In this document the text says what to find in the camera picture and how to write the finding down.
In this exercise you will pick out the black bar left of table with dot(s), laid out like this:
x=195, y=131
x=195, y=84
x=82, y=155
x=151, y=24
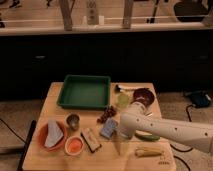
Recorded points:
x=26, y=146

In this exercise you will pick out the wooden block eraser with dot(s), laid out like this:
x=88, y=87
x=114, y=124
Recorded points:
x=90, y=139

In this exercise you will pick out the dark red bowl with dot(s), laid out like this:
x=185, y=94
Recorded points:
x=144, y=95

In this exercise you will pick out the small metal cup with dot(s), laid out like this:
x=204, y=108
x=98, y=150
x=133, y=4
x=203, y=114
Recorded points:
x=73, y=121

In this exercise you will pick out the red grape bunch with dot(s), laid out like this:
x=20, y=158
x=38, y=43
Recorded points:
x=108, y=113

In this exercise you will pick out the blue black floor device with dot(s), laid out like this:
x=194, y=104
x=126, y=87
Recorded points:
x=199, y=99

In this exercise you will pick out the grey folded cloth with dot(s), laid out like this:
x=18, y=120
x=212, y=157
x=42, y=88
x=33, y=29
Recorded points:
x=54, y=134

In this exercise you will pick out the green cucumber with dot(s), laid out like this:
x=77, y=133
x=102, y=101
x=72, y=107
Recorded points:
x=150, y=138

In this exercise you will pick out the white handled brush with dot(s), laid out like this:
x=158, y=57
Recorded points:
x=121, y=88

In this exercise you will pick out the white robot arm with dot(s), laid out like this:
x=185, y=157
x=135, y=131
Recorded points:
x=195, y=135

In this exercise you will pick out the light green cup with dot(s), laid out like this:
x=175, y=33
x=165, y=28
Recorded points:
x=123, y=100

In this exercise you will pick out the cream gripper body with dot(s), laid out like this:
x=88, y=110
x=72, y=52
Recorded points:
x=121, y=145

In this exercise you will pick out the small white orange bowl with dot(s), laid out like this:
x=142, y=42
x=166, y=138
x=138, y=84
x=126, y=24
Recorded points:
x=74, y=145

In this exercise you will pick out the blue sponge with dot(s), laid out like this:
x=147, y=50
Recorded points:
x=108, y=128

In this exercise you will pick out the green plastic tray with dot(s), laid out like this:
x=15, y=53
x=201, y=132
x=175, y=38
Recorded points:
x=85, y=92

